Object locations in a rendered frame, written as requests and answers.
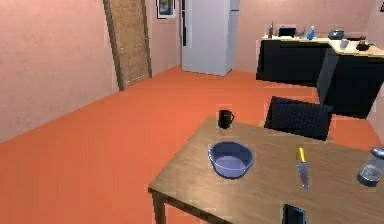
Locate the white refrigerator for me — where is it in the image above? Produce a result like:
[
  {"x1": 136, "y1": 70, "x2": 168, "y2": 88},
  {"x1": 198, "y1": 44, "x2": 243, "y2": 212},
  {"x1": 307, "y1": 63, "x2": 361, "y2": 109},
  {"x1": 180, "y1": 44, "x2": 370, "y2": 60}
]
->
[{"x1": 180, "y1": 0, "x2": 241, "y2": 77}]

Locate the wooden dining table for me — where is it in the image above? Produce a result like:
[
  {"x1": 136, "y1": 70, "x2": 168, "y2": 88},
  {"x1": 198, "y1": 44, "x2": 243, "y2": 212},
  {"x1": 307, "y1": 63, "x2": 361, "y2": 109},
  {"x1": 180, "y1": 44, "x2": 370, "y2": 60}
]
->
[{"x1": 147, "y1": 115, "x2": 384, "y2": 224}]

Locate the black kitchen counter cabinet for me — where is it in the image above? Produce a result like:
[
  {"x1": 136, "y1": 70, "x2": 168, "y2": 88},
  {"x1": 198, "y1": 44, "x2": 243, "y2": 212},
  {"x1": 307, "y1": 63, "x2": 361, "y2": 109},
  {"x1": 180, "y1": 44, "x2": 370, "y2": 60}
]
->
[{"x1": 255, "y1": 34, "x2": 384, "y2": 120}]

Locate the grey blue pot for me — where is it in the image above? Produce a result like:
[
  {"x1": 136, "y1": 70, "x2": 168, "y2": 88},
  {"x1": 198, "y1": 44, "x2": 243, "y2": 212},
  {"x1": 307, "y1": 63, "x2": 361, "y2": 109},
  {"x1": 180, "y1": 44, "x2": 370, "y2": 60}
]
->
[{"x1": 327, "y1": 29, "x2": 346, "y2": 41}]

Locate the black mug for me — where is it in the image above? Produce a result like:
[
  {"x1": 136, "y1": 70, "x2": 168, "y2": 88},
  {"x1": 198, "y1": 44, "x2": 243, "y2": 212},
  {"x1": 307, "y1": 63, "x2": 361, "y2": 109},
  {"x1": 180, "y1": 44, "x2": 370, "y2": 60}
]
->
[{"x1": 217, "y1": 109, "x2": 236, "y2": 130}]

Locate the blue bowl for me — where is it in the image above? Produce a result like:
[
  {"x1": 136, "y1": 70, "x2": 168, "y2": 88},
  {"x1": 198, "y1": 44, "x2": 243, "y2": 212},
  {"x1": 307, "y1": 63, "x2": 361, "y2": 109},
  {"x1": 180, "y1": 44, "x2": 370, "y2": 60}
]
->
[{"x1": 208, "y1": 141, "x2": 256, "y2": 180}]

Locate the wooden room door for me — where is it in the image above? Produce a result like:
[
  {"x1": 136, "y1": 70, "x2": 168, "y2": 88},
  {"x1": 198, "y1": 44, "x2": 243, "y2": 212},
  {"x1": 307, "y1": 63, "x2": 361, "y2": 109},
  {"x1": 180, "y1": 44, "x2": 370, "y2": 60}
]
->
[{"x1": 102, "y1": 0, "x2": 153, "y2": 92}]

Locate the black chair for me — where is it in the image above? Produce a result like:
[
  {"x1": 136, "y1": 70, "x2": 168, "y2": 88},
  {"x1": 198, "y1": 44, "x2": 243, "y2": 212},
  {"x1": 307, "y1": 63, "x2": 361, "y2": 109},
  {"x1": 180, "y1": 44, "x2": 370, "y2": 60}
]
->
[{"x1": 264, "y1": 95, "x2": 335, "y2": 142}]

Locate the black toaster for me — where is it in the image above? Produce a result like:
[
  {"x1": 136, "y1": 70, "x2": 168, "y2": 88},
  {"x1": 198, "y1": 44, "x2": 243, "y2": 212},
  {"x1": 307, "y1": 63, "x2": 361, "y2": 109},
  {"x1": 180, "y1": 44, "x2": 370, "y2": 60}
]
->
[{"x1": 278, "y1": 26, "x2": 297, "y2": 38}]

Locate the black phone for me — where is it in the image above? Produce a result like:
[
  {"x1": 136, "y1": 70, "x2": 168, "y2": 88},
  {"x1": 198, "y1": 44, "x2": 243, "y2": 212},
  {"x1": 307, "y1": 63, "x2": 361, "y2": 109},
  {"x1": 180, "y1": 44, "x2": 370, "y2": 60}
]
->
[{"x1": 281, "y1": 203, "x2": 307, "y2": 224}]

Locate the dark red bowl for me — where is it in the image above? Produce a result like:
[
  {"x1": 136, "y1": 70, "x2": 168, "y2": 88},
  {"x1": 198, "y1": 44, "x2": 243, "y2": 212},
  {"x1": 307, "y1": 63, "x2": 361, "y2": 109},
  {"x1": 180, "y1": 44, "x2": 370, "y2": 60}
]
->
[{"x1": 355, "y1": 40, "x2": 371, "y2": 52}]

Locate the glass salt shaker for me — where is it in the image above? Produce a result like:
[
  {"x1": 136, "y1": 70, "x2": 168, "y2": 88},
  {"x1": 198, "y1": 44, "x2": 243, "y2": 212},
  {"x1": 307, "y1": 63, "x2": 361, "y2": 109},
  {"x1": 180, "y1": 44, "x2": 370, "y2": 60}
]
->
[{"x1": 356, "y1": 146, "x2": 384, "y2": 188}]

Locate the black refrigerator handle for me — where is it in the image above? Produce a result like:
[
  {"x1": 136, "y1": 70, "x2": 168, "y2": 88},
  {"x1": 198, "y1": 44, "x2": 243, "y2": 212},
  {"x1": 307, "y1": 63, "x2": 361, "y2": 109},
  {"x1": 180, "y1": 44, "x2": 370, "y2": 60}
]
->
[{"x1": 181, "y1": 0, "x2": 187, "y2": 47}]

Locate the framed wall picture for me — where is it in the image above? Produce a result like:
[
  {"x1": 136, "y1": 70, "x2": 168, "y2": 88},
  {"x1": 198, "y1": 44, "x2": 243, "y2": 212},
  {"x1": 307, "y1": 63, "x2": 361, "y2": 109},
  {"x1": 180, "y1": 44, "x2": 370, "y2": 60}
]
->
[{"x1": 156, "y1": 0, "x2": 176, "y2": 20}]

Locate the yellow handled knife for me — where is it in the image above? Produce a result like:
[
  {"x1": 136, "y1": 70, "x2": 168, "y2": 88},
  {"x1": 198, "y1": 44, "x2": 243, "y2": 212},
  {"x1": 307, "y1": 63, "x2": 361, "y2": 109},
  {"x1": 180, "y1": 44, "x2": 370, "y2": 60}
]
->
[{"x1": 296, "y1": 146, "x2": 310, "y2": 191}]

